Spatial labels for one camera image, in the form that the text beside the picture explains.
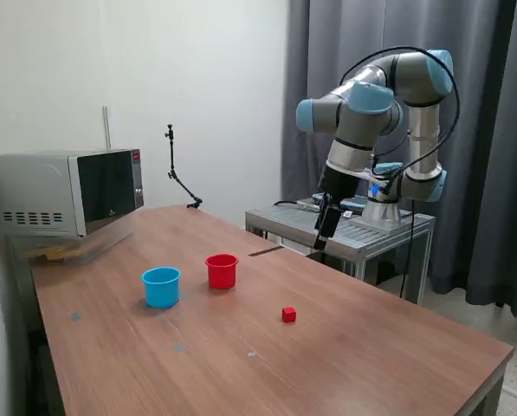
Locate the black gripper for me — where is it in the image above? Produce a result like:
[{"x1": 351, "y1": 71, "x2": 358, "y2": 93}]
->
[{"x1": 312, "y1": 166, "x2": 361, "y2": 250}]

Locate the blue teach pendant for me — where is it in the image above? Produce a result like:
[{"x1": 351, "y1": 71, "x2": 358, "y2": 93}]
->
[{"x1": 311, "y1": 193, "x2": 368, "y2": 213}]

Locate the grey metal robot stand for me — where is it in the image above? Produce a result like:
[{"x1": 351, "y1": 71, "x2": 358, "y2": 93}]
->
[{"x1": 245, "y1": 198, "x2": 436, "y2": 307}]

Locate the red plastic cup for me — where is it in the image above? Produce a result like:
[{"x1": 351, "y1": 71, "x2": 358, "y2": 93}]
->
[{"x1": 204, "y1": 253, "x2": 240, "y2": 290}]

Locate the blue plastic cup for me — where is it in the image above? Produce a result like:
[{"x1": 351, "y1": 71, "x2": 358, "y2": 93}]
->
[{"x1": 141, "y1": 266, "x2": 183, "y2": 309}]

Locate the grey curtain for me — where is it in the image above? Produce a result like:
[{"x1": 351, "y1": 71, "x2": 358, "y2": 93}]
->
[{"x1": 281, "y1": 0, "x2": 517, "y2": 317}]

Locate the wooden block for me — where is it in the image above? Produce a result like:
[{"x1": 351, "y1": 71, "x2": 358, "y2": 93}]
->
[{"x1": 23, "y1": 245, "x2": 75, "y2": 263}]

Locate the silver microwave oven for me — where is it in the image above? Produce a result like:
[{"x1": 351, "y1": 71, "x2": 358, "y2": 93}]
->
[{"x1": 0, "y1": 148, "x2": 145, "y2": 238}]

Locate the black pendant cable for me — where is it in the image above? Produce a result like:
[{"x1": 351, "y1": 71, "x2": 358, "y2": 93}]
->
[{"x1": 273, "y1": 199, "x2": 354, "y2": 218}]

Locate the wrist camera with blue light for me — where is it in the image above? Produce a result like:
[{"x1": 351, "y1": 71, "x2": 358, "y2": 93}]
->
[{"x1": 361, "y1": 162, "x2": 404, "y2": 199}]

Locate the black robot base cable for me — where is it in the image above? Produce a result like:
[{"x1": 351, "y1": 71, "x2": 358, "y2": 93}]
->
[{"x1": 398, "y1": 199, "x2": 417, "y2": 300}]

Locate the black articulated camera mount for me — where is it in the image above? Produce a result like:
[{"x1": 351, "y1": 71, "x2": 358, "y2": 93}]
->
[{"x1": 164, "y1": 124, "x2": 204, "y2": 210}]

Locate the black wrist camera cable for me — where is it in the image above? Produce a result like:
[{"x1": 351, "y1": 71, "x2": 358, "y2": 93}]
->
[{"x1": 339, "y1": 45, "x2": 461, "y2": 194}]

